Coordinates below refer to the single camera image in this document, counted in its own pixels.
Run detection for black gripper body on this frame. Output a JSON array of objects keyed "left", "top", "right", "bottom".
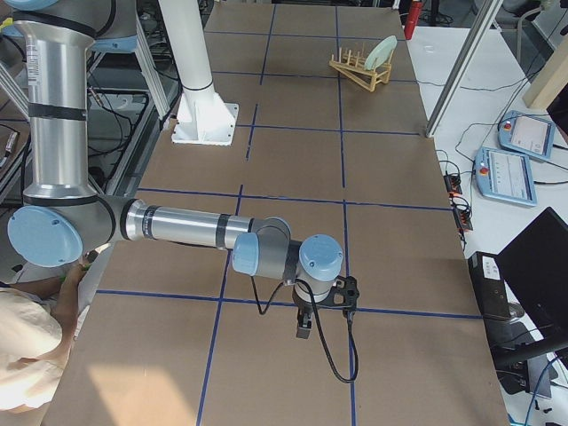
[{"left": 292, "top": 290, "right": 317, "bottom": 316}]

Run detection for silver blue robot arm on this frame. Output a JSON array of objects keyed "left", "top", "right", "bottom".
[{"left": 8, "top": 1, "right": 358, "bottom": 338}]

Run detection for light green plate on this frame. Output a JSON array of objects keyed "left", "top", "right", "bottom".
[{"left": 364, "top": 35, "right": 398, "bottom": 71}]

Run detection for brown cardboard table cover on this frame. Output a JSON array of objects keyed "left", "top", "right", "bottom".
[{"left": 43, "top": 1, "right": 509, "bottom": 425}]

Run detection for lower orange black adapter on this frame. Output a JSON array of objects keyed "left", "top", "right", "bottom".
[{"left": 453, "top": 206, "right": 473, "bottom": 232}]

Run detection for orange black adapter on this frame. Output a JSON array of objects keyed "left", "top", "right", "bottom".
[
  {"left": 444, "top": 173, "right": 462, "bottom": 196},
  {"left": 453, "top": 206, "right": 473, "bottom": 232}
]

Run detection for upper orange black adapter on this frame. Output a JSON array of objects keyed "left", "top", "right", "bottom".
[{"left": 444, "top": 173, "right": 462, "bottom": 196}]

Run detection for black monitor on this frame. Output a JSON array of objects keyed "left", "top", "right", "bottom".
[{"left": 496, "top": 207, "right": 567, "bottom": 336}]

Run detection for lower blue teach pendant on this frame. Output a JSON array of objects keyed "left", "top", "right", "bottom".
[{"left": 474, "top": 146, "right": 538, "bottom": 207}]

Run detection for blue teach pendant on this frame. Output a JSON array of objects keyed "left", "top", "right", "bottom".
[
  {"left": 498, "top": 110, "right": 556, "bottom": 161},
  {"left": 474, "top": 146, "right": 538, "bottom": 207}
]

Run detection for wooden dish rack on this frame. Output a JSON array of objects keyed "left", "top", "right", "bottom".
[{"left": 328, "top": 48, "right": 394, "bottom": 92}]

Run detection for person in beige shirt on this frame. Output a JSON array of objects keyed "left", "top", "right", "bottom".
[{"left": 1, "top": 253, "right": 96, "bottom": 413}]

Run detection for upper blue teach pendant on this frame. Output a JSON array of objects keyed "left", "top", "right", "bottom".
[{"left": 498, "top": 110, "right": 556, "bottom": 161}]

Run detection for red bottle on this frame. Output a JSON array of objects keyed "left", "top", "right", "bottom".
[{"left": 405, "top": 0, "right": 422, "bottom": 30}]

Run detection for wooden board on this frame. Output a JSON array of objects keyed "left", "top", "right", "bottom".
[{"left": 523, "top": 0, "right": 568, "bottom": 112}]

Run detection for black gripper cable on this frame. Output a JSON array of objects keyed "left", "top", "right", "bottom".
[{"left": 250, "top": 274, "right": 359, "bottom": 383}]

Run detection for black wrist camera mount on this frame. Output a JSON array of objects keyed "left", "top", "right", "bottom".
[{"left": 319, "top": 276, "right": 359, "bottom": 315}]

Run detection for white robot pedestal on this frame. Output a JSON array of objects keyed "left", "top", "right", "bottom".
[{"left": 159, "top": 0, "right": 239, "bottom": 146}]

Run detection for blue network cable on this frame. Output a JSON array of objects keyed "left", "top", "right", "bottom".
[{"left": 526, "top": 354, "right": 564, "bottom": 426}]

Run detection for aluminium frame post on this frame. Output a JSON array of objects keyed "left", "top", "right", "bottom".
[{"left": 425, "top": 0, "right": 503, "bottom": 138}]

